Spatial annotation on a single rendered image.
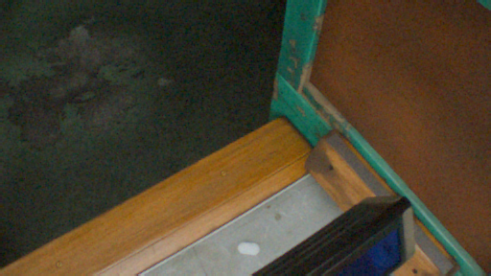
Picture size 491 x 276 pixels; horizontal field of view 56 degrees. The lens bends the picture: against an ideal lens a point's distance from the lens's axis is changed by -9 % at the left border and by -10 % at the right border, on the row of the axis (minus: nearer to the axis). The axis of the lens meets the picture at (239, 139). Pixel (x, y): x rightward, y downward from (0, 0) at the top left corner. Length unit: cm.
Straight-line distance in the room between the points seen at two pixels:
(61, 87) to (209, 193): 131
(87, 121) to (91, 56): 34
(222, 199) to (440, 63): 42
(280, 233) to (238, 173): 12
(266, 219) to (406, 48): 38
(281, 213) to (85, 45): 151
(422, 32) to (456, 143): 15
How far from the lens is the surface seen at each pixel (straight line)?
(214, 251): 82
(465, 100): 61
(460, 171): 68
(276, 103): 95
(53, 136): 191
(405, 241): 49
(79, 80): 206
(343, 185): 79
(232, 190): 84
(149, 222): 81
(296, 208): 86
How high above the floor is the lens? 150
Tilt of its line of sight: 55 degrees down
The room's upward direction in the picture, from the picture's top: 5 degrees clockwise
